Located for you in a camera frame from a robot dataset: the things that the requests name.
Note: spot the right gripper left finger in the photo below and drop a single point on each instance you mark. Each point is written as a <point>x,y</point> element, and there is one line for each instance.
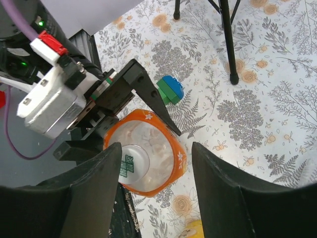
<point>75,204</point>

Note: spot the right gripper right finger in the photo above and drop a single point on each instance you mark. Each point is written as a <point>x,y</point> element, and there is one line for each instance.
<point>236,204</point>

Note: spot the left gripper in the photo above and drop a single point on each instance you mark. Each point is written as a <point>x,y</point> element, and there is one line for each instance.
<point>105,103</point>

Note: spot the white green bottle cap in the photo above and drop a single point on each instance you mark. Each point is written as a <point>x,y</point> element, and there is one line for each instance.
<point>135,164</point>

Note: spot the orange label bottle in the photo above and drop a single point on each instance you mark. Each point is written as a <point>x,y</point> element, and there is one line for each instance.
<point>168,160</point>

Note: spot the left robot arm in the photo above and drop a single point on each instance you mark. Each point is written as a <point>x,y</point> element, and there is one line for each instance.
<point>31,43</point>

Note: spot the yellow juice bottle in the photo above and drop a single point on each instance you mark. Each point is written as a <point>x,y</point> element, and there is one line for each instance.
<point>193,230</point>

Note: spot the green blue toy block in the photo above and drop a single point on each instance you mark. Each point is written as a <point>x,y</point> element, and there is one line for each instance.
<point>170,90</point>

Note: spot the floral patterned table mat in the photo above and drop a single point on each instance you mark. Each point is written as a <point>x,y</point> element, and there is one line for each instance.
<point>265,125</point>

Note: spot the red storage bin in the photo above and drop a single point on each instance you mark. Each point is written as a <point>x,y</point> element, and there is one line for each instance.
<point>2,99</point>

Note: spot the black perforated music stand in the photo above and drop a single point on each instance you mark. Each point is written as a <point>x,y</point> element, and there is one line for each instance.
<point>223,9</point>

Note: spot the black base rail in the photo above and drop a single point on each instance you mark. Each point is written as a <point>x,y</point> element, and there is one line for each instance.
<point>124,223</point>

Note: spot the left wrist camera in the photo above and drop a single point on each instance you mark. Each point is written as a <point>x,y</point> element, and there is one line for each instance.
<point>50,107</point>

